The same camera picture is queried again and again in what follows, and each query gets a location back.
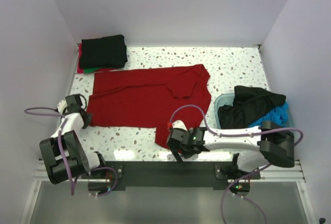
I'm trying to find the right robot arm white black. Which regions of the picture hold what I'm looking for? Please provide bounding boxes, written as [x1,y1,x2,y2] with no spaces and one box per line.
[167,121,295,179]

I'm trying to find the folded green t shirt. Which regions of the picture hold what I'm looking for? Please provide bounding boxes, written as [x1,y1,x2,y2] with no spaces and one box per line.
[83,68,114,74]

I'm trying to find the red t shirt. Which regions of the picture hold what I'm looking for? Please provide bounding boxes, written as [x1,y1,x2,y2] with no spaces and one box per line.
[87,64,211,148]
[77,43,84,74]

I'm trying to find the blue plastic basket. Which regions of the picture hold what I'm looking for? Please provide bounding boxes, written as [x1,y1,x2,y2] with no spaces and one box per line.
[214,93,295,129]

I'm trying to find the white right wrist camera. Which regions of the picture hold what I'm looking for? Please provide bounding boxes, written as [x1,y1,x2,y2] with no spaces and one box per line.
[167,120,187,131]

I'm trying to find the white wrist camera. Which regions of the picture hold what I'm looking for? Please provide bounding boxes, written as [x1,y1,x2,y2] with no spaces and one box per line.
[167,120,187,131]
[57,100,67,114]

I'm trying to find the blue t shirt in basket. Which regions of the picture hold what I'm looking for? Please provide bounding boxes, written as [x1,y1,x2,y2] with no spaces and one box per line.
[248,102,289,127]

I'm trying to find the black t shirt in basket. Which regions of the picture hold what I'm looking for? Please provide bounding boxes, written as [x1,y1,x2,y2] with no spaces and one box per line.
[217,85,286,129]

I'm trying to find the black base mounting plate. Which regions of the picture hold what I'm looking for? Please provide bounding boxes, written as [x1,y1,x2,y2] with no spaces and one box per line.
[77,160,259,191]

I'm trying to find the folded red t shirt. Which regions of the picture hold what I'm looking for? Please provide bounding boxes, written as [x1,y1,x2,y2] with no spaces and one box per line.
[77,43,84,74]

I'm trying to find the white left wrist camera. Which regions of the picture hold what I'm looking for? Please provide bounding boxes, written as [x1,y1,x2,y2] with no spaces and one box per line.
[57,100,67,114]

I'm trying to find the folded black t shirt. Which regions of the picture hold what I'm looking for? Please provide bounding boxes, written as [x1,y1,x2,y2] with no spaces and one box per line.
[80,34,128,69]

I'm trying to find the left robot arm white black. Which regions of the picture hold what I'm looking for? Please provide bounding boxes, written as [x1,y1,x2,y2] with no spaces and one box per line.
[39,94,107,184]

